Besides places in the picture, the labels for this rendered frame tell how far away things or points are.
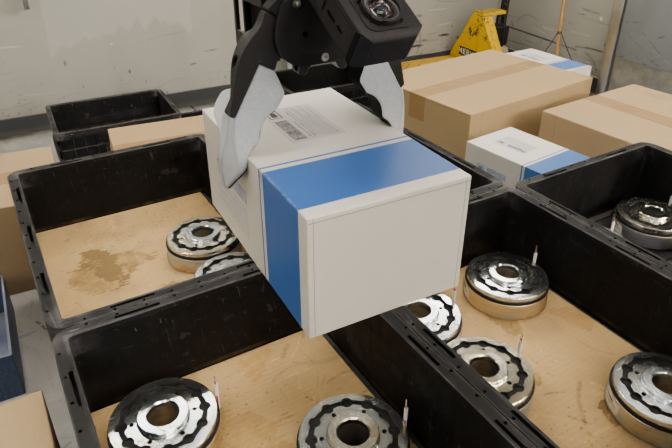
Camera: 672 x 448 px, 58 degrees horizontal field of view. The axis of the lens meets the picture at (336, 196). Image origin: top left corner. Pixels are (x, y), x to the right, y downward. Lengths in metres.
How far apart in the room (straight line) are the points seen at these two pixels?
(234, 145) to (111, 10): 3.33
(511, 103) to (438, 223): 0.90
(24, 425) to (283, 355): 0.26
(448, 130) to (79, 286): 0.75
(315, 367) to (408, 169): 0.35
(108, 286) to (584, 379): 0.59
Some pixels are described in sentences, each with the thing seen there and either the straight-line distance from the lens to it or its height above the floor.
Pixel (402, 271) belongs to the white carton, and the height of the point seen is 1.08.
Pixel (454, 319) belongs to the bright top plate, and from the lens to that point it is 0.73.
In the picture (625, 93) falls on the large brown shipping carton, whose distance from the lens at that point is 1.43.
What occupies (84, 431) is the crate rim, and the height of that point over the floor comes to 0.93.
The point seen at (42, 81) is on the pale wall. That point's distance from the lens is 3.77.
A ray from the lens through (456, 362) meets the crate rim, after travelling 0.57.
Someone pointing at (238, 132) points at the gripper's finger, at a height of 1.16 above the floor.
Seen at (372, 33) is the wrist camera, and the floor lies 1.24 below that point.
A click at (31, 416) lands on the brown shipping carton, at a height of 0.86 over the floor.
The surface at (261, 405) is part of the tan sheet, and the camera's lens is 0.66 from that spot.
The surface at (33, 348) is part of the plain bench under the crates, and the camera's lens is 1.01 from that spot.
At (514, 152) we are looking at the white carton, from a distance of 1.10.
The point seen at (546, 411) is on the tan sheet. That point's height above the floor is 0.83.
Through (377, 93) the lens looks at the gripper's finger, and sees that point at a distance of 0.46.
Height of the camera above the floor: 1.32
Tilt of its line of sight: 29 degrees down
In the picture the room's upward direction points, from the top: straight up
